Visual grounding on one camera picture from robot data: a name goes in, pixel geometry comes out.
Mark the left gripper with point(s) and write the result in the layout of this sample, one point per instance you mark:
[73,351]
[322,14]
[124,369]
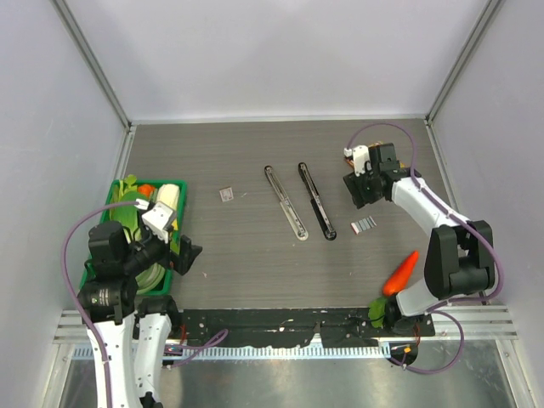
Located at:
[185,256]

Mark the orange candy bag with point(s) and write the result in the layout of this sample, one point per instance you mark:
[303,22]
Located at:
[357,156]

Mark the small orange toy vegetable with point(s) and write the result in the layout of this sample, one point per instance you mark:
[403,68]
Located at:
[146,189]

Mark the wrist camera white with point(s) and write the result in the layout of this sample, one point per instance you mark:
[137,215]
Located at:
[365,169]
[156,218]

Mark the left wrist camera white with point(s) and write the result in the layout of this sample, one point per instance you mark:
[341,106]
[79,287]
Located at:
[156,218]

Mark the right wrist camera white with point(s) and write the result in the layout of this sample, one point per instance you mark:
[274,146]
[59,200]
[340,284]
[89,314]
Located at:
[365,169]

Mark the orange toy carrot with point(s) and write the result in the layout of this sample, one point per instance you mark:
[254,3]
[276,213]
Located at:
[400,277]

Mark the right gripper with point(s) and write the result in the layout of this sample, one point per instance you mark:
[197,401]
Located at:
[354,184]

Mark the yellow white toy cabbage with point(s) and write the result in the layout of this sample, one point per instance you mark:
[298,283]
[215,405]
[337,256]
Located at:
[169,195]

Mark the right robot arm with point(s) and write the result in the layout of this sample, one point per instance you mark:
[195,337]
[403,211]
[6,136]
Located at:
[459,261]

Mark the white slotted cable duct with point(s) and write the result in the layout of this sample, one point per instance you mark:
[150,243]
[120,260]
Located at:
[315,351]

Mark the green plastic tray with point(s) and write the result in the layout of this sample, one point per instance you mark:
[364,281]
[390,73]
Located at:
[156,280]

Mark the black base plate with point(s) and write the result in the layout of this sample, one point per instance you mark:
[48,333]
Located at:
[291,328]

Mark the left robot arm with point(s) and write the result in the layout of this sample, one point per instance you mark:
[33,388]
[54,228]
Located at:
[129,338]

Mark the red white staple box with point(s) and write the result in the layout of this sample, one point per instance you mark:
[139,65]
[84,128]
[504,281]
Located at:
[226,194]

